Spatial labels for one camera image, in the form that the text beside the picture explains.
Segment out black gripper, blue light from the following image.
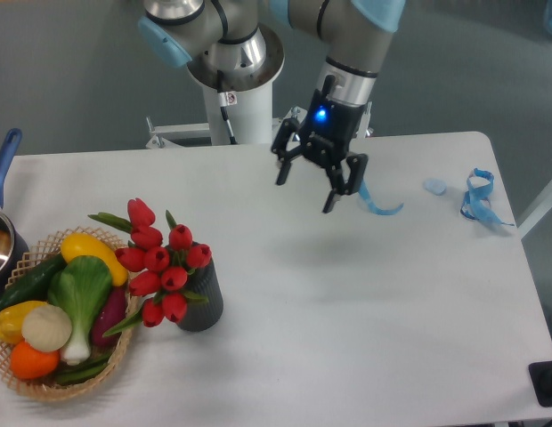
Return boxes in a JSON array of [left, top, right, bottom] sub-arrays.
[[271, 90, 369, 214]]

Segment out red tulip bouquet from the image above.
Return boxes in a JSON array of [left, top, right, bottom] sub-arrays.
[[90, 198, 198, 336]]

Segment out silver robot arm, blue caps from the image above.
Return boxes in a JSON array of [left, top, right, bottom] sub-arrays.
[[138, 1, 404, 213]]

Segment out dark grey ribbed vase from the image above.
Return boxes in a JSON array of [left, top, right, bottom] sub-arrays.
[[160, 242, 223, 332]]

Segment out curled blue strip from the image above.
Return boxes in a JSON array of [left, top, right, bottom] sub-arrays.
[[358, 181, 404, 216]]

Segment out small pale blue cap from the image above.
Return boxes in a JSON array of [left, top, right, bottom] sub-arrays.
[[423, 178, 447, 196]]

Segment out crumpled blue ribbon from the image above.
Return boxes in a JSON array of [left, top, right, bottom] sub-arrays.
[[459, 168, 515, 227]]

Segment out yellow squash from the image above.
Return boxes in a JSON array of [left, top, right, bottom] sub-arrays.
[[61, 232, 128, 286]]

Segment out purple sweet potato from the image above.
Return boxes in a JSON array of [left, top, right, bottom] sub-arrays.
[[91, 287, 127, 348]]

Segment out green bok choy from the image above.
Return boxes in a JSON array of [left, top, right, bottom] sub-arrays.
[[47, 255, 112, 366]]

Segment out woven wicker basket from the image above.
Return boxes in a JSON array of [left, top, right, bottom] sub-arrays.
[[0, 227, 134, 402]]

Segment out black device at table edge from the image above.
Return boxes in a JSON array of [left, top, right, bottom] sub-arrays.
[[528, 361, 552, 407]]

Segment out dark green cucumber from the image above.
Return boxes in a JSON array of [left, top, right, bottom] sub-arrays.
[[0, 254, 67, 311]]

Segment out green bean pods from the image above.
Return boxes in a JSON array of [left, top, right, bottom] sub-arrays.
[[53, 353, 110, 386]]

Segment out yellow bell pepper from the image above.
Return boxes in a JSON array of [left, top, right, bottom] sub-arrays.
[[0, 301, 47, 345]]

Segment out orange fruit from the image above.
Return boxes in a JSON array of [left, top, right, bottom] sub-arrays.
[[10, 341, 60, 380]]

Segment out white metal base frame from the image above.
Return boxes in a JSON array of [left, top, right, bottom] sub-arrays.
[[145, 101, 374, 149]]

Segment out white frame right edge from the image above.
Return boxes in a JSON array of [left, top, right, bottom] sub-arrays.
[[517, 179, 552, 239]]

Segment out blue handled saucepan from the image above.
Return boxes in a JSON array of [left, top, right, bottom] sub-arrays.
[[0, 128, 28, 298]]

